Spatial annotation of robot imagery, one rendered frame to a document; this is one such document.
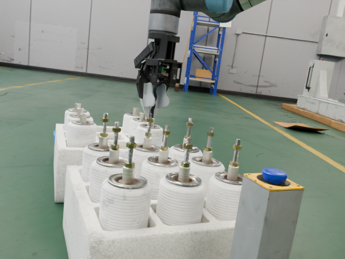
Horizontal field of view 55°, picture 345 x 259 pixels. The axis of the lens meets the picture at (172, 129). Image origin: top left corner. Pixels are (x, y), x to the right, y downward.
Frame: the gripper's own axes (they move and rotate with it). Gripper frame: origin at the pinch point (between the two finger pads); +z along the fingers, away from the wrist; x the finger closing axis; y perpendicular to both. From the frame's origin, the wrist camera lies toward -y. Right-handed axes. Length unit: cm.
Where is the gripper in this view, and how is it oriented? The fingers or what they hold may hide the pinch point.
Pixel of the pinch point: (149, 112)
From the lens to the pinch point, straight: 88.3
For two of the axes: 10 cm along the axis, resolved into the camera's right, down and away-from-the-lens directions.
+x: 8.3, -0.1, 5.6
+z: -1.2, 9.7, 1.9
